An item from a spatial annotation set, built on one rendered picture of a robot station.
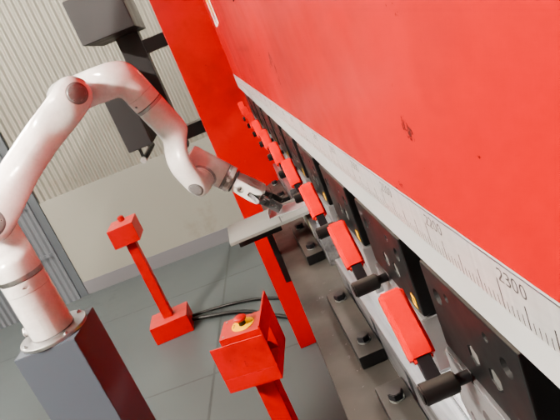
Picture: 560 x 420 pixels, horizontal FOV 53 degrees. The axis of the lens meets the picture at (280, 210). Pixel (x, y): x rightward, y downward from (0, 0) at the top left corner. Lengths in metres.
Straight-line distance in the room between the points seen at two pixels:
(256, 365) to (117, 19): 1.71
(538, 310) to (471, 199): 0.06
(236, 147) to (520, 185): 2.38
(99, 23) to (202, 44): 0.48
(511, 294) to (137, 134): 2.50
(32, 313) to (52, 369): 0.16
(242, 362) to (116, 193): 3.43
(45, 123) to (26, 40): 3.31
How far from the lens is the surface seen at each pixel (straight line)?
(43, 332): 1.68
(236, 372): 1.64
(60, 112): 1.58
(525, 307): 0.31
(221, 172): 1.75
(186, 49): 2.56
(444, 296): 0.45
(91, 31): 2.75
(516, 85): 0.22
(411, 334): 0.48
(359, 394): 1.12
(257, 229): 1.74
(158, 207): 4.86
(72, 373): 1.68
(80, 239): 5.12
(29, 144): 1.61
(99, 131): 4.82
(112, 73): 1.67
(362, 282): 0.63
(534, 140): 0.23
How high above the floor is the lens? 1.56
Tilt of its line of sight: 18 degrees down
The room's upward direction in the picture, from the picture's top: 22 degrees counter-clockwise
